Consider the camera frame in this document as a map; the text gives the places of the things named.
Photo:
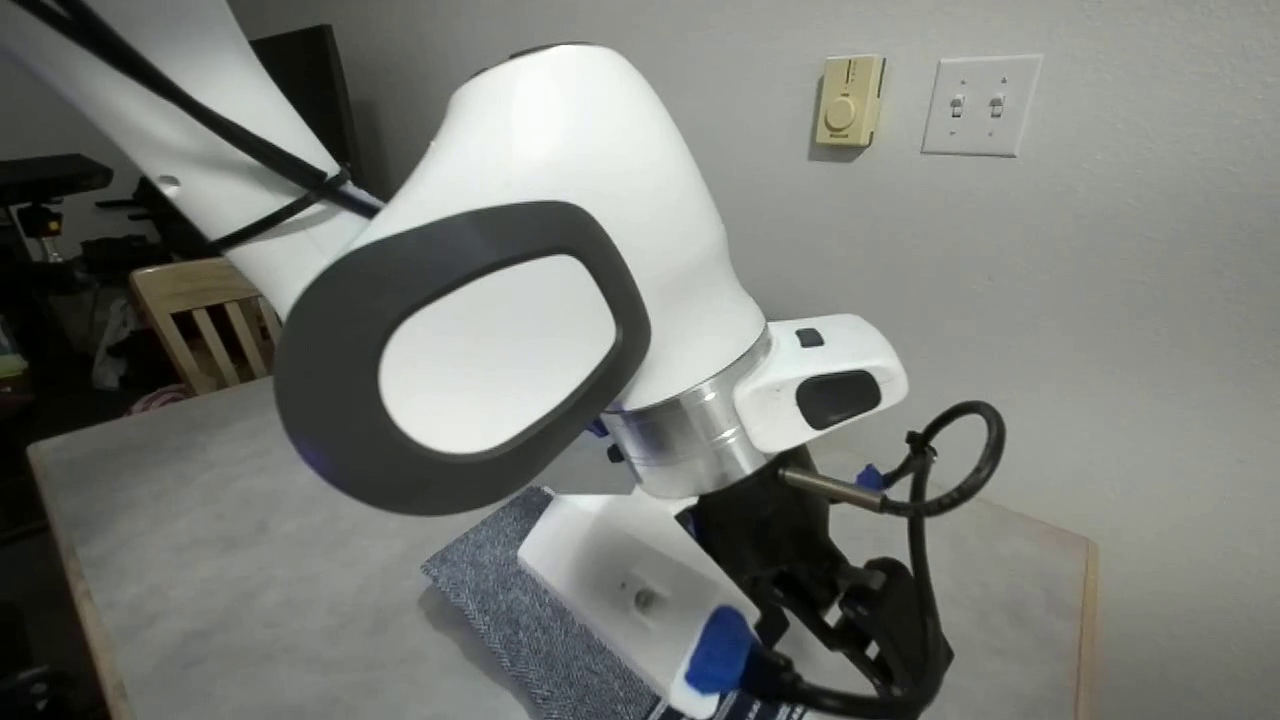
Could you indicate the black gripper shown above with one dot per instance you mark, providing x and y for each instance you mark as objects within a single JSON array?
[{"x": 774, "y": 533}]

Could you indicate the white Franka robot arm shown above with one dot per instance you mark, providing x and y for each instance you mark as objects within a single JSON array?
[{"x": 532, "y": 266}]

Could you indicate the black upright panel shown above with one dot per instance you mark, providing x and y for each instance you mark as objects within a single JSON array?
[{"x": 335, "y": 92}]

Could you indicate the blue grey striped towel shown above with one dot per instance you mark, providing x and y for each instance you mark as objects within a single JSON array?
[{"x": 532, "y": 614}]

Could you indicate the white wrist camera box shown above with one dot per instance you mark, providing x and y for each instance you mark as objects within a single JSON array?
[{"x": 627, "y": 584}]

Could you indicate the black padded armrest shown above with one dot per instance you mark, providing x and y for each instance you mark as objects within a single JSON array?
[{"x": 44, "y": 172}]

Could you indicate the white double light switch plate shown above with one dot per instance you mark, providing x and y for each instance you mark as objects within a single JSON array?
[{"x": 985, "y": 104}]

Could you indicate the wooden slat-back chair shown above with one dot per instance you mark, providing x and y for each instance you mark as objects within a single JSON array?
[{"x": 203, "y": 321}]

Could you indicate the beige wall thermostat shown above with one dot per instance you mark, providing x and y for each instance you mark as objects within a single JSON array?
[{"x": 851, "y": 100}]

